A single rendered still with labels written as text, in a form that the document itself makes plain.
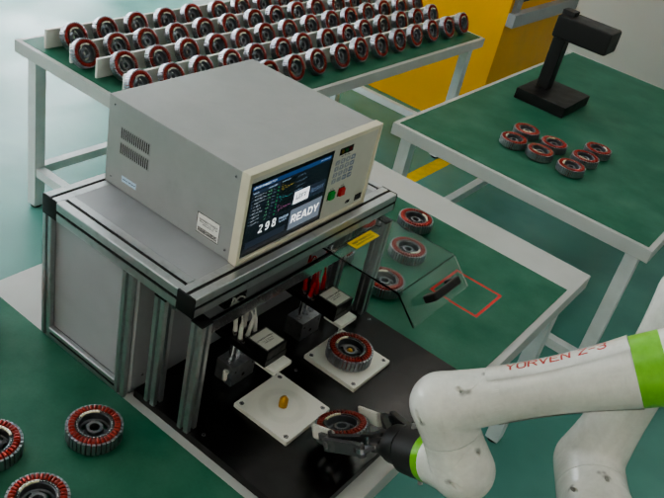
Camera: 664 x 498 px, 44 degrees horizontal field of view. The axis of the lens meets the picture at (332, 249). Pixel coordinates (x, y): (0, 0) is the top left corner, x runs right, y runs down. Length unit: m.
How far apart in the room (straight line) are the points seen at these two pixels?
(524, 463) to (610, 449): 1.46
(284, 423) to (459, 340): 0.62
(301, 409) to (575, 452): 0.58
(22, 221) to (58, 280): 1.85
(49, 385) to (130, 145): 0.54
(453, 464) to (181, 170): 0.75
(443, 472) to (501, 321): 0.97
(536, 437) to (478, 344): 1.03
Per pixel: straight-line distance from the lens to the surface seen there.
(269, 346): 1.72
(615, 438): 1.59
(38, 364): 1.89
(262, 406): 1.79
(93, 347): 1.85
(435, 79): 5.39
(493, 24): 5.15
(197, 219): 1.62
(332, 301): 1.88
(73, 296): 1.83
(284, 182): 1.58
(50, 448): 1.72
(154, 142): 1.65
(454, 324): 2.23
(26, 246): 3.54
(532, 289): 2.50
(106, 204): 1.73
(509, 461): 3.03
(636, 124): 4.09
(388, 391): 1.92
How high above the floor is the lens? 2.03
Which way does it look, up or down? 33 degrees down
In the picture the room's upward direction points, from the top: 14 degrees clockwise
